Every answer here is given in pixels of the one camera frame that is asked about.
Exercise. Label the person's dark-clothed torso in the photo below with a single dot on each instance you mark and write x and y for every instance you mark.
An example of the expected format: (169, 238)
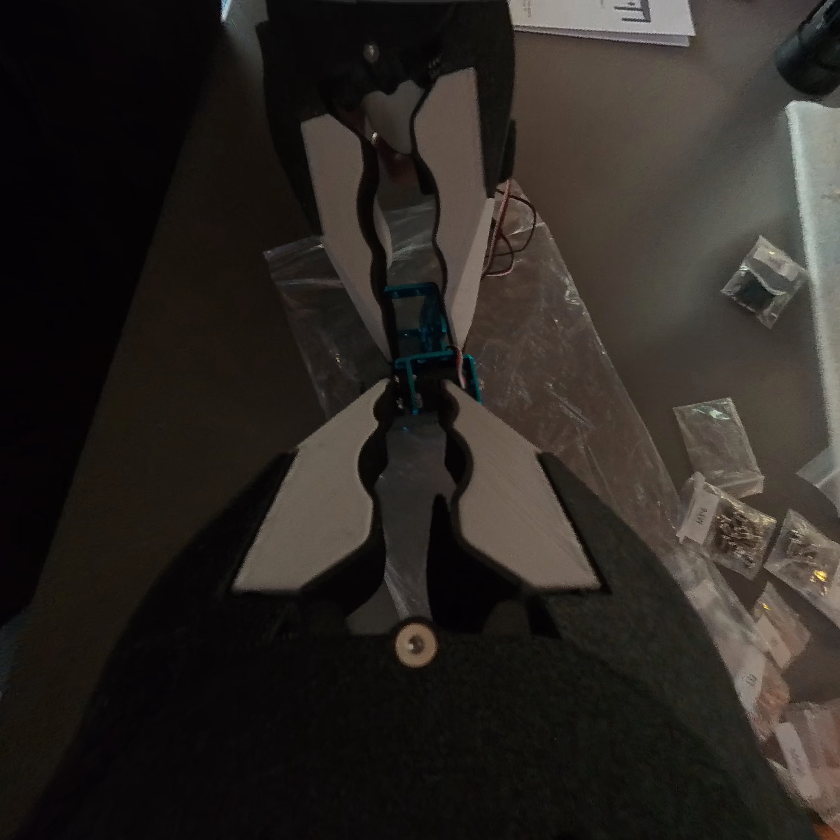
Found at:
(79, 262)

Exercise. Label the small bag of black parts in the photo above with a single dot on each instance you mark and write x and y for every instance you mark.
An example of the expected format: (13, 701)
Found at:
(761, 289)

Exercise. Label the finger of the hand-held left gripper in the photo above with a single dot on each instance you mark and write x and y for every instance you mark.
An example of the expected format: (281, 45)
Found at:
(334, 197)
(459, 164)

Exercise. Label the large clear plastic bag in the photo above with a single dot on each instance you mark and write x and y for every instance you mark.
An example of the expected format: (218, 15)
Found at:
(558, 367)

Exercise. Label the white foam sheet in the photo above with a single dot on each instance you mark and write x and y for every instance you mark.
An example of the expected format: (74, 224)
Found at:
(814, 229)

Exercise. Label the person's left hand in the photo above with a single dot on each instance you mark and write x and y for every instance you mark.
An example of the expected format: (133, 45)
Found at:
(405, 174)

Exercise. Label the grey desk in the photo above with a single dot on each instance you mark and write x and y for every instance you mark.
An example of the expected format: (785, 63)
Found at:
(623, 164)

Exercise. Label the black ribbed cylinder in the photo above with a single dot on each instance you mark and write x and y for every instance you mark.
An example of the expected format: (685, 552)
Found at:
(810, 46)

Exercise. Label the scattered small screw bags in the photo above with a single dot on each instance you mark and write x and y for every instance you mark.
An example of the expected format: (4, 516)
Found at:
(728, 531)

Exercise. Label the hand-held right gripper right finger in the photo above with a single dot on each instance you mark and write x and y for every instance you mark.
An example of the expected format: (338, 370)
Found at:
(525, 512)

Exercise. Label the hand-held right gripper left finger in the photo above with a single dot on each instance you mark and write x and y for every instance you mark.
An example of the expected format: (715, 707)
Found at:
(308, 512)

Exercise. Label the blue bracket servo assembly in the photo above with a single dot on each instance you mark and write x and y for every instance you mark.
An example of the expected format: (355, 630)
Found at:
(500, 216)

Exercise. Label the open instruction booklet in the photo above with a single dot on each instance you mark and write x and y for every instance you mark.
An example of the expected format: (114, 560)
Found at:
(590, 19)

